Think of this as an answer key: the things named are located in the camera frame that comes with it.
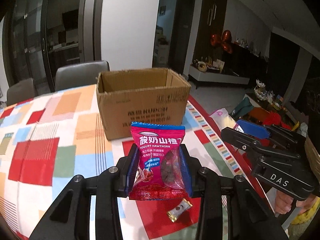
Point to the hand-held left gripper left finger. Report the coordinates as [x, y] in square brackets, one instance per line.
[132, 172]

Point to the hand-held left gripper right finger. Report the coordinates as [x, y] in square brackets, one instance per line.
[187, 172]

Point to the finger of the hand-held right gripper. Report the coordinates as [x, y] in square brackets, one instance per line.
[237, 138]
[250, 128]

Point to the white plastic snack packet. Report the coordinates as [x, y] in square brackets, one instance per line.
[222, 117]

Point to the white gold candy packet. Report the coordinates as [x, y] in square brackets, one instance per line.
[178, 208]

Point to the red snack packet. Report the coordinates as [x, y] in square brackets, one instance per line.
[157, 142]

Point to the brown cardboard box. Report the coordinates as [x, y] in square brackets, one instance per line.
[140, 105]

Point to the person's right hand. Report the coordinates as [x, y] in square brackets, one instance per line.
[282, 202]

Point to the wooden chair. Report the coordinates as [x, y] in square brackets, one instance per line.
[257, 115]

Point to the green cloth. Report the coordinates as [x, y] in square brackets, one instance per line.
[242, 107]

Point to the lotus-shaped ornament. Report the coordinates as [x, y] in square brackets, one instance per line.
[261, 90]

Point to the yellow cloth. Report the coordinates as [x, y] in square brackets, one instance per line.
[303, 216]

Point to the white low bench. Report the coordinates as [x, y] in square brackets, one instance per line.
[220, 78]

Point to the dark sideboard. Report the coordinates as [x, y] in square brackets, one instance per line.
[250, 60]

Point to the colourful patchwork tablecloth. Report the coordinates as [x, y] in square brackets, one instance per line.
[50, 142]

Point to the red foil balloon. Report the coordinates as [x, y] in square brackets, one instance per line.
[223, 41]

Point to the tall dark cabinet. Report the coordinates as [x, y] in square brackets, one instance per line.
[210, 30]

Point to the grey dining chair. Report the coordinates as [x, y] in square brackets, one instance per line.
[21, 92]
[80, 75]

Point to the dark room door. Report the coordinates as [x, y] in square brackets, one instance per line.
[181, 35]

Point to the sliding glass door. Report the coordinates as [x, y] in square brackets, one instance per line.
[37, 30]

